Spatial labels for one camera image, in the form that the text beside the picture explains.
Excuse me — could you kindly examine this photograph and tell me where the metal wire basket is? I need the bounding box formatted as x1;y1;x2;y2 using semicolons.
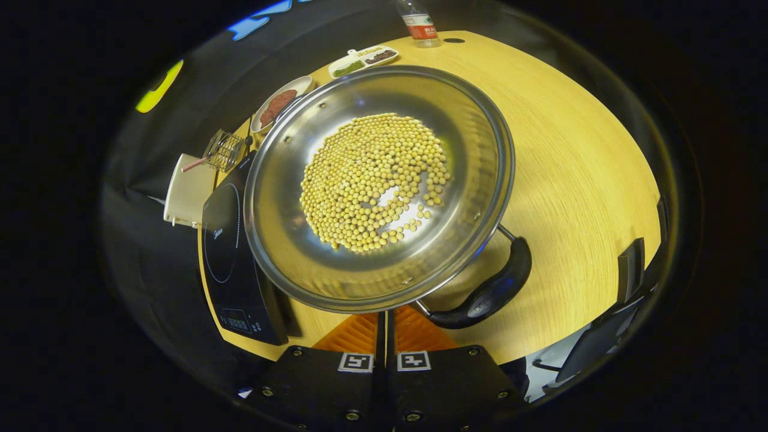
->
203;128;247;173

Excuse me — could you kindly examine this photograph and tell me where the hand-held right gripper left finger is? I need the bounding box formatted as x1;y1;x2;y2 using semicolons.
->
243;310;391;432

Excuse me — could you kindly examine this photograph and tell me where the white divided bean dish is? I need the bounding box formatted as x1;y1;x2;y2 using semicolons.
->
328;45;400;80

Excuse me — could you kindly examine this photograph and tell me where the white toaster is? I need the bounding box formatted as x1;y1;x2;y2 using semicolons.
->
163;153;218;229

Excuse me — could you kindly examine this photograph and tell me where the steel pot with black handle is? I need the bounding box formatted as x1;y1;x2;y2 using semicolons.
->
243;65;533;331

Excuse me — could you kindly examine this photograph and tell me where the black backdrop cloth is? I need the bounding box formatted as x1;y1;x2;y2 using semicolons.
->
99;0;421;397

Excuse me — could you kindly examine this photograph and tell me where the round white plate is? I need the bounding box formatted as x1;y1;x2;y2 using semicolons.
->
250;76;314;134

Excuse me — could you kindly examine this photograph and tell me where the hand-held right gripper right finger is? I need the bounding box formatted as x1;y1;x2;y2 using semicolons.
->
387;305;530;432

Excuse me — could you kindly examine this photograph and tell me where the black chair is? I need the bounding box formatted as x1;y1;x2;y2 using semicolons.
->
553;198;670;386

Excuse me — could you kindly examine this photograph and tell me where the clear plastic water bottle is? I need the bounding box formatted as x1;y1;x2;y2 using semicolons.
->
396;0;442;49

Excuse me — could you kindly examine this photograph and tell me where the black induction cooktop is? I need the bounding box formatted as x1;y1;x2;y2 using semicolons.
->
200;150;290;347

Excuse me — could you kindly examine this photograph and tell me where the pile of yellow soybeans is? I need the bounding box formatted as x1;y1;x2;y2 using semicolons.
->
299;112;452;253

